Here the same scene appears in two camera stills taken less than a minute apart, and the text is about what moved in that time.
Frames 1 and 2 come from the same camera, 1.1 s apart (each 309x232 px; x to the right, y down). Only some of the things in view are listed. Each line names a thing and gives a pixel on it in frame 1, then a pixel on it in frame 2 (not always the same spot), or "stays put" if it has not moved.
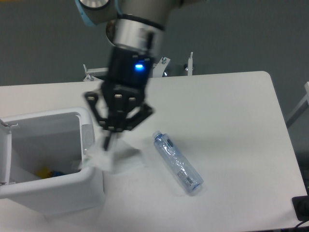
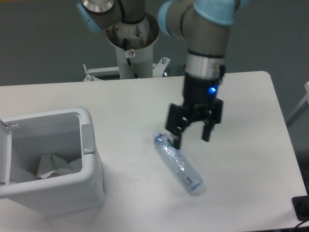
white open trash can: [40, 158] stays put
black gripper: [123, 92] → [200, 94]
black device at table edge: [301, 205] stays put
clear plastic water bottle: [191, 179] stays put
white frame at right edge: [303, 106] stays put
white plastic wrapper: [113, 155] → [49, 165]
